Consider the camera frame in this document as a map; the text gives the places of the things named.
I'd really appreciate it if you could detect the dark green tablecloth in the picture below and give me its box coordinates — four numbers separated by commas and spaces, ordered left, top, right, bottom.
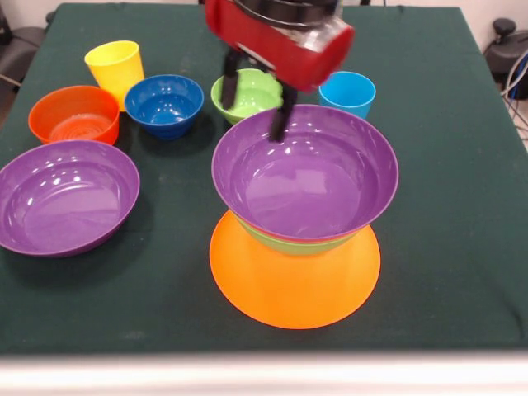
0, 2, 528, 356

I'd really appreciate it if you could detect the small red plastic bowl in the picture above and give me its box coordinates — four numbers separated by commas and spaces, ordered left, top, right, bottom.
27, 85, 121, 146

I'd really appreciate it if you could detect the large orange plastic bowl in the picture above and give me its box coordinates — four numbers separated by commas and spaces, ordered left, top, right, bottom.
209, 210, 381, 330

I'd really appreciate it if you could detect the light blue plastic cup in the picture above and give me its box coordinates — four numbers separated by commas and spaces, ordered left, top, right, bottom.
318, 71, 377, 121

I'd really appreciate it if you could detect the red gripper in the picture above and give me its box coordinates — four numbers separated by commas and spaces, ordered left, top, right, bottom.
205, 0, 356, 144

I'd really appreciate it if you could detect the purple plastic bowl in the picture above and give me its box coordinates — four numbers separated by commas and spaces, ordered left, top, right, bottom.
0, 139, 141, 258
211, 103, 400, 243

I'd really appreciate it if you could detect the blue plastic bowl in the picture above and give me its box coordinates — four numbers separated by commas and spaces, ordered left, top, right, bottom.
124, 73, 205, 140

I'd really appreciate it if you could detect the large green plastic bowl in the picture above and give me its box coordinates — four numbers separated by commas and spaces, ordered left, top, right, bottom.
233, 214, 364, 257

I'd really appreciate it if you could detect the small green plastic bowl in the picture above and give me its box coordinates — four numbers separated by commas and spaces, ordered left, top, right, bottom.
210, 68, 285, 126

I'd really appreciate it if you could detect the dark grey stand base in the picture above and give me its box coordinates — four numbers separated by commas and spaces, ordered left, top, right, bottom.
483, 18, 528, 79
0, 7, 47, 90

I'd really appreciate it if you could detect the yellow plastic cup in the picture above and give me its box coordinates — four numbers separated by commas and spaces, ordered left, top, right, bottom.
83, 40, 146, 113

